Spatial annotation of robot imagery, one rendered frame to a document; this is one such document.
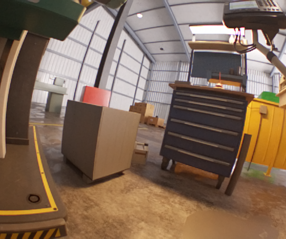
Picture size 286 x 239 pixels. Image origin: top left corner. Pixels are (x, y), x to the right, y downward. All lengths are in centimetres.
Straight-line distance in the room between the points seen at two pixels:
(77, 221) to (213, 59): 218
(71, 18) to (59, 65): 885
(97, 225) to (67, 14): 81
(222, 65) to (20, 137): 212
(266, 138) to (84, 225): 261
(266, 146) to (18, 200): 275
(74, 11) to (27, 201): 46
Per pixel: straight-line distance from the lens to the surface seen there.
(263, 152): 262
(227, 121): 128
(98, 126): 81
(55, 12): 37
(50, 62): 899
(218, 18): 1061
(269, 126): 263
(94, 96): 330
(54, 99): 497
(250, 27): 72
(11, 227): 33
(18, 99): 67
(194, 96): 133
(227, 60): 202
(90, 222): 74
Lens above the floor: 57
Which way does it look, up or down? 3 degrees down
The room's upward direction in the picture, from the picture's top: 12 degrees clockwise
